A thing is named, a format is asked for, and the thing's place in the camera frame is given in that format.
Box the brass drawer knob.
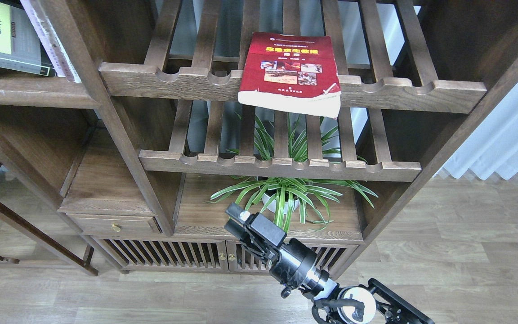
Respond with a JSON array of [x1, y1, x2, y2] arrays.
[[111, 223, 121, 233]]

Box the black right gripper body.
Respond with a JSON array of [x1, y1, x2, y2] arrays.
[[239, 213, 339, 300]]

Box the dark wooden bookshelf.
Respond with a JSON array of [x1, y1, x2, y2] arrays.
[[0, 0, 518, 279]]

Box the black and green book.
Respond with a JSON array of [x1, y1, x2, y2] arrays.
[[0, 0, 56, 77]]

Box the worn standing book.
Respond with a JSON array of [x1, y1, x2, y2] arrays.
[[21, 0, 81, 83]]

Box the white curtain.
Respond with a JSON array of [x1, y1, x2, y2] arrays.
[[441, 83, 518, 179]]

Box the red thick book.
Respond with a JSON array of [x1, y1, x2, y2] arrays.
[[237, 31, 341, 118]]

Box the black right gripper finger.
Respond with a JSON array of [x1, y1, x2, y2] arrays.
[[224, 202, 256, 246]]

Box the green spider plant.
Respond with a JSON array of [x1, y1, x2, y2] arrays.
[[208, 117, 379, 232]]

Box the white plant pot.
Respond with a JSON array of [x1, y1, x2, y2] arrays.
[[262, 189, 300, 215]]

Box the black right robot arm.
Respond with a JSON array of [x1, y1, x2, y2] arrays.
[[225, 203, 432, 324]]

